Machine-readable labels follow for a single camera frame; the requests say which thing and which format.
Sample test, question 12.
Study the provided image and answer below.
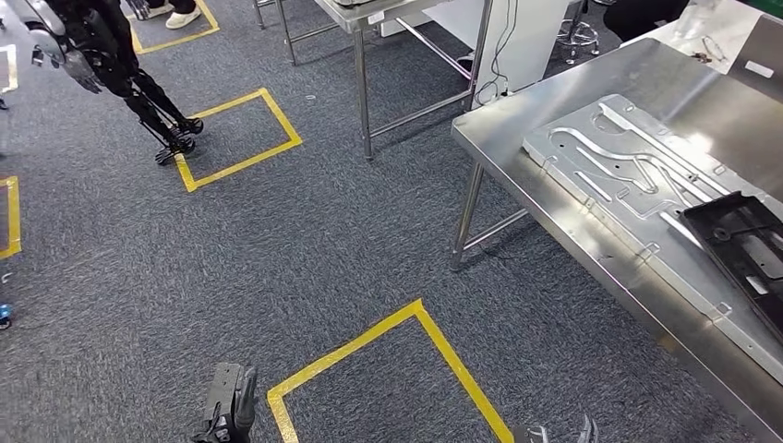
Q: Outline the grey humanoid robot hand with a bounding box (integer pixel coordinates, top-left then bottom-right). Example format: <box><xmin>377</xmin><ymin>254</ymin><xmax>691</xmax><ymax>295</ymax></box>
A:
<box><xmin>61</xmin><ymin>48</ymin><xmax>104</xmax><ymax>95</ymax></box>

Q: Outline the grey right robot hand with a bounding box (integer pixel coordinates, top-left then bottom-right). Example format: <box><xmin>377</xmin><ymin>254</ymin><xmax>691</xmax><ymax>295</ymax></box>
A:
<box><xmin>512</xmin><ymin>414</ymin><xmax>600</xmax><ymax>443</ymax></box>

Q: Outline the black humanoid robot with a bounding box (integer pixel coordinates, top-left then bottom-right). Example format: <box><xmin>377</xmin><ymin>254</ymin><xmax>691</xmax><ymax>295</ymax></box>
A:
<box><xmin>0</xmin><ymin>0</ymin><xmax>206</xmax><ymax>167</ymax></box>

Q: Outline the chrome chair base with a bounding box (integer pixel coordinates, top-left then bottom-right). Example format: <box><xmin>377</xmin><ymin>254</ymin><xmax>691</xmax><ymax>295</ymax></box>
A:
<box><xmin>555</xmin><ymin>17</ymin><xmax>602</xmax><ymax>66</ymax></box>

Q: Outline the stamped silver sheet metal panel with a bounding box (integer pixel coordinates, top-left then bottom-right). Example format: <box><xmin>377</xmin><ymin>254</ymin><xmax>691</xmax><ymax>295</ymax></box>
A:
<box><xmin>521</xmin><ymin>93</ymin><xmax>783</xmax><ymax>388</ymax></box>

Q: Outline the thin yellow floor tape square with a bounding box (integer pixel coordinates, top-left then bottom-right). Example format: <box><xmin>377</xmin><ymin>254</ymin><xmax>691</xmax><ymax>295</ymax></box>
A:
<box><xmin>266</xmin><ymin>298</ymin><xmax>516</xmax><ymax>443</ymax></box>

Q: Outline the bunch of keys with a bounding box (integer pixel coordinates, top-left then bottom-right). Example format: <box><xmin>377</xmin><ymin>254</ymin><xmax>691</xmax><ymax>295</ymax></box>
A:
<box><xmin>691</xmin><ymin>35</ymin><xmax>730</xmax><ymax>66</ymax></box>

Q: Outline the black hanging cable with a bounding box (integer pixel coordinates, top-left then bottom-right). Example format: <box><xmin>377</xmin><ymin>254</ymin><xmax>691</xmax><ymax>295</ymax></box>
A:
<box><xmin>474</xmin><ymin>0</ymin><xmax>521</xmax><ymax>106</ymax></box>

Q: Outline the stainless steel workbench table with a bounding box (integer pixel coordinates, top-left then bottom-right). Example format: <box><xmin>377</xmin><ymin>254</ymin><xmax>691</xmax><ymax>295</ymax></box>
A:
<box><xmin>449</xmin><ymin>35</ymin><xmax>783</xmax><ymax>443</ymax></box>

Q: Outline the steel side table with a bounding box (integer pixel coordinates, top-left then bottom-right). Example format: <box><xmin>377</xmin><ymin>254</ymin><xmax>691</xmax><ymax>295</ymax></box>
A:
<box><xmin>251</xmin><ymin>0</ymin><xmax>494</xmax><ymax>162</ymax></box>

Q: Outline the black office chair seat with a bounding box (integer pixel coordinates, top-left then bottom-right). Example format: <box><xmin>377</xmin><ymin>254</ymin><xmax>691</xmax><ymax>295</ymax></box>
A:
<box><xmin>602</xmin><ymin>0</ymin><xmax>692</xmax><ymax>42</ymax></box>

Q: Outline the white office desk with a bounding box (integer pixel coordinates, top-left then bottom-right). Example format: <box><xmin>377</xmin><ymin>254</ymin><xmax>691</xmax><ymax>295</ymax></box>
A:
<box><xmin>620</xmin><ymin>0</ymin><xmax>767</xmax><ymax>76</ymax></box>

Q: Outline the black plastic plate bracket part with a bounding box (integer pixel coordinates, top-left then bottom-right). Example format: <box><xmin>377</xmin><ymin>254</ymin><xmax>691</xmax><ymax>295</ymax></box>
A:
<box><xmin>677</xmin><ymin>191</ymin><xmax>783</xmax><ymax>347</ymax></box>

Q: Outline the clear plastic water bottle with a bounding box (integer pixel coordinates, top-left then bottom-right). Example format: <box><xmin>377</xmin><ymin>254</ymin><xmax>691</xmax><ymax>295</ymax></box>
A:
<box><xmin>675</xmin><ymin>0</ymin><xmax>724</xmax><ymax>39</ymax></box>

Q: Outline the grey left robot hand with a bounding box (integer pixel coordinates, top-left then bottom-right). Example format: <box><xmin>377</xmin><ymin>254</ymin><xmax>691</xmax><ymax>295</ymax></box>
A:
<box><xmin>190</xmin><ymin>362</ymin><xmax>260</xmax><ymax>443</ymax></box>

